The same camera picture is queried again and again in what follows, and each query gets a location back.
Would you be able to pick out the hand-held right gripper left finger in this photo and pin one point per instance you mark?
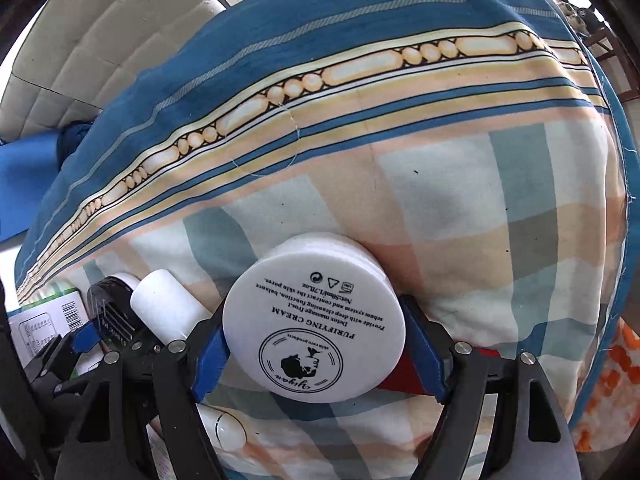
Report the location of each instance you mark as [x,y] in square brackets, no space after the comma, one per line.
[211,360]

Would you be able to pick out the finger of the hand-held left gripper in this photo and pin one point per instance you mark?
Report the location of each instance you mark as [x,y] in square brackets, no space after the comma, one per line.
[142,346]
[84,340]

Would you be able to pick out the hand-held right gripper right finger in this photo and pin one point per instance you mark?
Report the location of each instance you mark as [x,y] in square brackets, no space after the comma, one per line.
[424,355]

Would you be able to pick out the black capped tube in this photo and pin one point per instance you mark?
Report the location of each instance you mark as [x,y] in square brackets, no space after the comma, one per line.
[111,310]

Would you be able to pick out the white round cream jar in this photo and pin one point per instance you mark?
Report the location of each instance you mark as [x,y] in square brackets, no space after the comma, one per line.
[312,327]

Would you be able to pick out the red flat packet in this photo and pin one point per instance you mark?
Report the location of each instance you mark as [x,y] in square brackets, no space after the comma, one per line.
[400,377]

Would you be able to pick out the white and green carton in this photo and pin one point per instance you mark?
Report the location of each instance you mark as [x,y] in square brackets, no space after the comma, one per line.
[47,317]

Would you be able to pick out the white plastic bottle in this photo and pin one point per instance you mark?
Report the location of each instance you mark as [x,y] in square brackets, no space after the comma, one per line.
[167,305]

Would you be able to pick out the small white jar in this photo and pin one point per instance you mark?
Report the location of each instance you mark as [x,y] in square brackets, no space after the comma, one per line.
[125,280]

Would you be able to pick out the blue foam mat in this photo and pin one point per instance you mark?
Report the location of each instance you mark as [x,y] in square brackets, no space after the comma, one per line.
[27,190]

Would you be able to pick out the orange and white cloth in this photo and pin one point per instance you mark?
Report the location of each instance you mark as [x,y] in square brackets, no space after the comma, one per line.
[607,390]

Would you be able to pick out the dark blue cloth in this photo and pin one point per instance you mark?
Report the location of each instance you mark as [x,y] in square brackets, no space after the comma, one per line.
[75,140]

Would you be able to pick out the blue striped checked quilt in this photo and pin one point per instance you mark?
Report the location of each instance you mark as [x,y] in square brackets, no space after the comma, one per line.
[380,125]

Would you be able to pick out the white padded headboard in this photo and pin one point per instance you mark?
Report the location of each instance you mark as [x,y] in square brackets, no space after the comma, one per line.
[95,45]

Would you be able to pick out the dark wooden chair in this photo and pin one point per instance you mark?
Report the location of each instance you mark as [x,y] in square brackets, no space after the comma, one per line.
[600,50]

